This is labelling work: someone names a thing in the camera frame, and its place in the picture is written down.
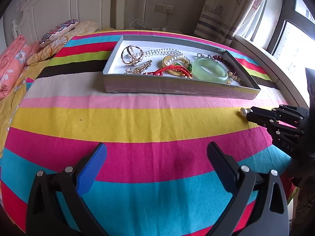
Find multicolour stone bead bracelet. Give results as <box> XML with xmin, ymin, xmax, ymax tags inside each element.
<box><xmin>225</xmin><ymin>70</ymin><xmax>243</xmax><ymax>85</ymax></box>

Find green jade pendant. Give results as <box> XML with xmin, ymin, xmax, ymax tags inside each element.
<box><xmin>187</xmin><ymin>63</ymin><xmax>192</xmax><ymax>73</ymax></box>

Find gold safety pin brooch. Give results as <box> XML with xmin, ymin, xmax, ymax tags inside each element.
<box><xmin>125</xmin><ymin>60</ymin><xmax>152</xmax><ymax>75</ymax></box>

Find red cord bracelet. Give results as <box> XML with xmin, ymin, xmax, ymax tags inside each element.
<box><xmin>143</xmin><ymin>64</ymin><xmax>193</xmax><ymax>79</ymax></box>

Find white pearl necklace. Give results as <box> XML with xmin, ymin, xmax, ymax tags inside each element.
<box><xmin>141</xmin><ymin>48</ymin><xmax>184</xmax><ymax>61</ymax></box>

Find white pearl earring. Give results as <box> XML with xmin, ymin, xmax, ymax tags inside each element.
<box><xmin>240</xmin><ymin>108</ymin><xmax>253</xmax><ymax>118</ymax></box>

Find grey cardboard jewelry tray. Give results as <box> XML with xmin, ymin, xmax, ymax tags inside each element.
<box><xmin>103</xmin><ymin>35</ymin><xmax>260</xmax><ymax>100</ymax></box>

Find colourful striped bed sheet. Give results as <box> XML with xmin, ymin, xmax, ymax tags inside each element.
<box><xmin>1</xmin><ymin>31</ymin><xmax>294</xmax><ymax>235</ymax></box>

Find green jade bangle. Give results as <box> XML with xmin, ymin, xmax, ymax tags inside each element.
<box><xmin>192</xmin><ymin>58</ymin><xmax>229</xmax><ymax>84</ymax></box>

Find window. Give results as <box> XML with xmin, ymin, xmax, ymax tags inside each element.
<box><xmin>232</xmin><ymin>0</ymin><xmax>314</xmax><ymax>82</ymax></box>

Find striped printed curtain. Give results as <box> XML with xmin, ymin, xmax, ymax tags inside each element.
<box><xmin>194</xmin><ymin>0</ymin><xmax>263</xmax><ymax>46</ymax></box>

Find gold bangle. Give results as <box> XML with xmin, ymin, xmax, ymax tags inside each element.
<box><xmin>162</xmin><ymin>55</ymin><xmax>192</xmax><ymax>78</ymax></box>

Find silver interlocked rings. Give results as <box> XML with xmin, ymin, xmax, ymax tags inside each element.
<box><xmin>120</xmin><ymin>45</ymin><xmax>144</xmax><ymax>67</ymax></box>

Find cream yellow pillow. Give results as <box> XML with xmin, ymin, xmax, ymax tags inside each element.
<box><xmin>26</xmin><ymin>21</ymin><xmax>99</xmax><ymax>65</ymax></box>

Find pink folded quilt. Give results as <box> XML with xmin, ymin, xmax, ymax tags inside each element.
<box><xmin>0</xmin><ymin>35</ymin><xmax>38</xmax><ymax>100</ymax></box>

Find embroidered patterned pillow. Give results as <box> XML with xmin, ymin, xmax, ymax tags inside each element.
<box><xmin>38</xmin><ymin>19</ymin><xmax>79</xmax><ymax>48</ymax></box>

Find white wooden headboard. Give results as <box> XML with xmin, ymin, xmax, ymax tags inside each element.
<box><xmin>12</xmin><ymin>0</ymin><xmax>125</xmax><ymax>43</ymax></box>

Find dark red bead bracelet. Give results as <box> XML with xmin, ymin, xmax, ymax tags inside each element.
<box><xmin>212</xmin><ymin>55</ymin><xmax>238</xmax><ymax>77</ymax></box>

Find white charger cable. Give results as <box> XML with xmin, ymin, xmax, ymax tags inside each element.
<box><xmin>129</xmin><ymin>12</ymin><xmax>172</xmax><ymax>31</ymax></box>

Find wall power socket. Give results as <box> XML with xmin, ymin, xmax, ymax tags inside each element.
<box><xmin>154</xmin><ymin>3</ymin><xmax>175</xmax><ymax>14</ymax></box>

